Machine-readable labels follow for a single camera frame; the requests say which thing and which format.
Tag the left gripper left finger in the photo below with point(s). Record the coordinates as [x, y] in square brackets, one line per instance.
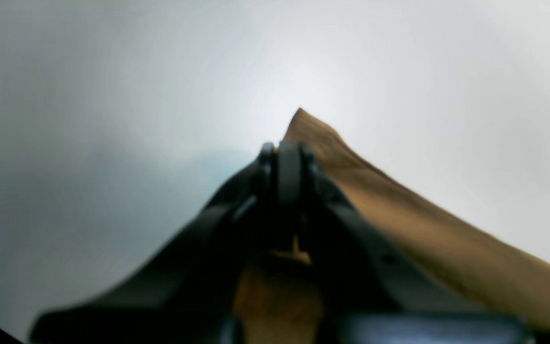
[184, 295]

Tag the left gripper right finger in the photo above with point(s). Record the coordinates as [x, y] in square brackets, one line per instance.
[372, 292]

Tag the brown t-shirt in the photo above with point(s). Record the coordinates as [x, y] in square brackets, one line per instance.
[277, 300]

